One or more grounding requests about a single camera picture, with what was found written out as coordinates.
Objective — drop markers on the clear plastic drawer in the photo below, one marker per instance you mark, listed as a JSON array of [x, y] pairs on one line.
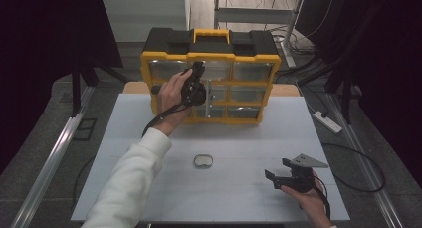
[[219, 70]]

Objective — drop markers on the black metal stand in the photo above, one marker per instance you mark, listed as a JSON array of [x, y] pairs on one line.
[[346, 95], [76, 88]]

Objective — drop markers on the grid of clear drawers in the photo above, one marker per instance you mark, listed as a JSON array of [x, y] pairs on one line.
[[250, 72]]

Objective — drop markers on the dark floor hatch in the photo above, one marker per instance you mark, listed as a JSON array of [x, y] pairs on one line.
[[85, 129]]

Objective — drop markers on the metal floor rail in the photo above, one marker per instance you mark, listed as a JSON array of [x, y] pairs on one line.
[[368, 168], [53, 165]]

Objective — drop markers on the person's right hand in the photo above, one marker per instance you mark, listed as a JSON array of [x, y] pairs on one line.
[[313, 203]]

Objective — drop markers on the yellow black organizer case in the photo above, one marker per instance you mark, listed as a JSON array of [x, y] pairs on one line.
[[212, 45]]

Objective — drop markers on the person's left hand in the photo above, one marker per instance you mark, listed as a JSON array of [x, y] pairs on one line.
[[170, 95]]

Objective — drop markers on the white metal desk frame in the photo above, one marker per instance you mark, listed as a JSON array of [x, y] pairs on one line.
[[252, 15]]

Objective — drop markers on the white power strip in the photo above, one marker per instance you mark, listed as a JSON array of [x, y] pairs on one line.
[[327, 122]]

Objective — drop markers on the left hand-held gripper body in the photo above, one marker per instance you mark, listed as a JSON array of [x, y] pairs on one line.
[[195, 93]]

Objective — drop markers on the dark curtain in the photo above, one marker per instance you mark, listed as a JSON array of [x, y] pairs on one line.
[[40, 55], [388, 72]]

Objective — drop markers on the wooden table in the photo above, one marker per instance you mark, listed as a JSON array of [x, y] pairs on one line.
[[136, 88]]

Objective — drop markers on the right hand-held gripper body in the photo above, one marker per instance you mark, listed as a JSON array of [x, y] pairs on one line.
[[300, 180]]

